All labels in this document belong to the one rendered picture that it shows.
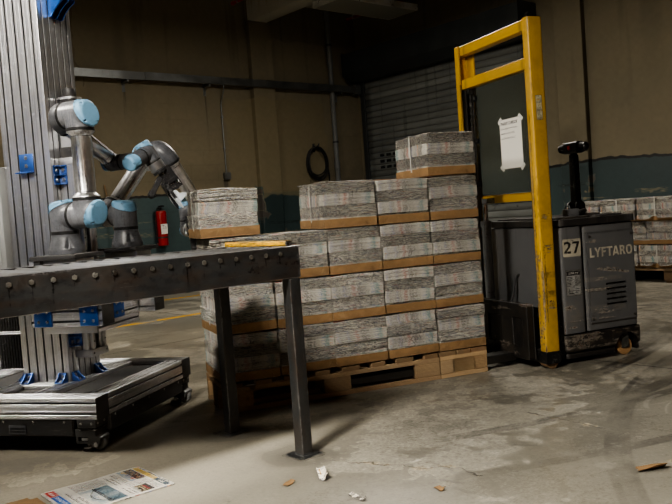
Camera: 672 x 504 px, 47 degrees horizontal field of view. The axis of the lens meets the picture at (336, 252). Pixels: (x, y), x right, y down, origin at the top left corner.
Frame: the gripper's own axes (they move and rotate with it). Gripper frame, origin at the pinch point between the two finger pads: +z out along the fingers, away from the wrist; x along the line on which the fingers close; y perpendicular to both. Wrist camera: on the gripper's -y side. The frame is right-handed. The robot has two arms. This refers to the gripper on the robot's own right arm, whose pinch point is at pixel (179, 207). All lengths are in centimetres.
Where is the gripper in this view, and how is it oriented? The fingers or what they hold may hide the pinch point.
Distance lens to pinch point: 379.9
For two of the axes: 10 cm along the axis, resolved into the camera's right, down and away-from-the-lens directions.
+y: 7.7, -5.6, 3.1
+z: 5.2, 8.3, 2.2
